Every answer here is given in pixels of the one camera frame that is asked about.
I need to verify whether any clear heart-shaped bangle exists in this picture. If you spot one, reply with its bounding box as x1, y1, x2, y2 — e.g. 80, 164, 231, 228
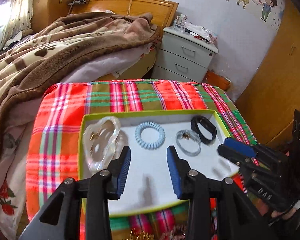
82, 116, 123, 174

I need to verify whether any light blue spiral hair tie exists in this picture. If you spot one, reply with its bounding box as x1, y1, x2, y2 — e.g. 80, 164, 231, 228
135, 121, 166, 151

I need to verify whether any black fitness band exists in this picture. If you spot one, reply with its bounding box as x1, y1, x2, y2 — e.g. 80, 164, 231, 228
191, 115, 217, 145

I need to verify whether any pink crystal chain bracelet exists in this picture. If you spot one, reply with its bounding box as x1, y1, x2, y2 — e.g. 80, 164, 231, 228
162, 223, 188, 240

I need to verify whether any gold chain bracelet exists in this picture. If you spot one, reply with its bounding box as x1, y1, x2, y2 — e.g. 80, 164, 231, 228
124, 229, 156, 240

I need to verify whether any right hand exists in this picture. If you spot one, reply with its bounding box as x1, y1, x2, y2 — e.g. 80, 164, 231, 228
257, 199, 297, 220

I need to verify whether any yellow-green shallow box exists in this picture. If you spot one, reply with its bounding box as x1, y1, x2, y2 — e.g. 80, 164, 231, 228
77, 109, 241, 218

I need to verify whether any plaid tablecloth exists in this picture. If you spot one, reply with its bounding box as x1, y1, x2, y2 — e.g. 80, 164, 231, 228
25, 78, 260, 240

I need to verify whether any orange cardboard box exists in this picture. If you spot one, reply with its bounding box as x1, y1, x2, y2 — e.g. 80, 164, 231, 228
203, 70, 231, 91

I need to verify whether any wooden door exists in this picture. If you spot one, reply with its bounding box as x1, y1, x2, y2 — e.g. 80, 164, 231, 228
236, 0, 300, 148

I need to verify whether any grey bedside nightstand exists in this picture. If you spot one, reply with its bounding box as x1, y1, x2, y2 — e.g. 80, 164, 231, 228
152, 27, 218, 83

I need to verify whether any floral white bedsheet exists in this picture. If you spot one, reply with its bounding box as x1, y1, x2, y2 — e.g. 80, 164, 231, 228
0, 44, 157, 238

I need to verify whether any clutter on nightstand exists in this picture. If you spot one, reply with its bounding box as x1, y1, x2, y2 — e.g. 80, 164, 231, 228
173, 14, 217, 44

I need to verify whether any brown paw-print blanket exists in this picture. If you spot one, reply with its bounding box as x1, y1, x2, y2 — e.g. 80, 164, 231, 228
0, 12, 161, 157

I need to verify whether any wooden headboard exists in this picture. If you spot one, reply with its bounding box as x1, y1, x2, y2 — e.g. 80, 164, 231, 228
71, 0, 178, 29

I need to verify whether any patterned curtain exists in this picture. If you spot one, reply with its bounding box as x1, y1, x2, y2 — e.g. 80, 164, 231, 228
0, 0, 34, 50

